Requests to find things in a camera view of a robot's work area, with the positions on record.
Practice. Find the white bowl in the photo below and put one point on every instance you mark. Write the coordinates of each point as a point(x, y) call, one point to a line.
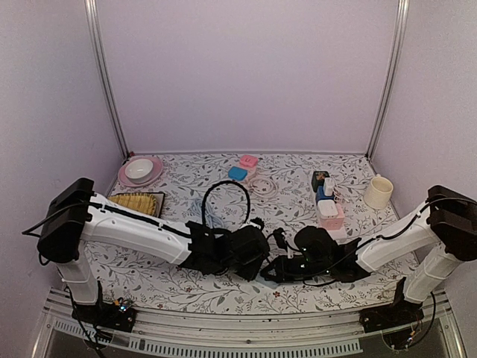
point(139, 171)

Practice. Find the dark green cube socket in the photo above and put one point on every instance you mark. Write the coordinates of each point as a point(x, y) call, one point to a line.
point(318, 179)

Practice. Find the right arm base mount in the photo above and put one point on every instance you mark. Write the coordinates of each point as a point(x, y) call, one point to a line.
point(402, 310)

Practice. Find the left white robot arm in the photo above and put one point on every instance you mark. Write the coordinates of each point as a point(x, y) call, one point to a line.
point(79, 214)

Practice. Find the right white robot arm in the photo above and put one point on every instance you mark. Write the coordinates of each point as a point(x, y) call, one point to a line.
point(446, 220)

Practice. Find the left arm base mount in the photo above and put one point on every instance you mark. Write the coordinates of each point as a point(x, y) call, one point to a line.
point(117, 315)

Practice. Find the pink cube socket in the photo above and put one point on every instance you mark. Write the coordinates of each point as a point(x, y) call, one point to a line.
point(335, 223)

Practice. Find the left aluminium frame post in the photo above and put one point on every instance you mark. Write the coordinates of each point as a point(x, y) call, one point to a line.
point(101, 63)

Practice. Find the white charger with cable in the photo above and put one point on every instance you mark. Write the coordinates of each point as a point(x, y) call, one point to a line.
point(331, 190)

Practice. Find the blue cube socket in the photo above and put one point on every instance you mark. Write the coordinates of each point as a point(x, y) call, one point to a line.
point(320, 195)

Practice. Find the pink plate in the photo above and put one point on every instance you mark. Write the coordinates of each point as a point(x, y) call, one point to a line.
point(157, 171)

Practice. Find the pink case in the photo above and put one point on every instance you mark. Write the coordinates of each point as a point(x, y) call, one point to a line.
point(248, 161)

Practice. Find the right aluminium frame post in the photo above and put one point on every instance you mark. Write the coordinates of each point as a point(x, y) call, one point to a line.
point(393, 64)

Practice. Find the cream mug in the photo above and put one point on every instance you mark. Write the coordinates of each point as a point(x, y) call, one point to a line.
point(378, 192)

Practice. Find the aluminium frame post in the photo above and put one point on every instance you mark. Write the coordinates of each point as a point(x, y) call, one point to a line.
point(393, 64)
point(101, 63)

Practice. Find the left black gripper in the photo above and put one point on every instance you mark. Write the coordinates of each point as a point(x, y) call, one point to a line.
point(252, 272)

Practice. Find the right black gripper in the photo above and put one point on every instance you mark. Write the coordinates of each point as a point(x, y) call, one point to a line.
point(282, 274)

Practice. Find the yellow woven basket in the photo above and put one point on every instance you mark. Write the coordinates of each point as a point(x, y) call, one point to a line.
point(140, 202)

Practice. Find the white power strip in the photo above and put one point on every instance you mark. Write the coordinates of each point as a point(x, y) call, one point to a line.
point(335, 234)

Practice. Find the blue case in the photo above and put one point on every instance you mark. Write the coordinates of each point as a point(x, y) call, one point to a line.
point(237, 174)

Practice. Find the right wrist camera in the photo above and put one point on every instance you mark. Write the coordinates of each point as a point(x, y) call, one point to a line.
point(281, 241)

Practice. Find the front aluminium rail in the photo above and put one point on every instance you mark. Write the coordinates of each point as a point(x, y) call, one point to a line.
point(160, 333)

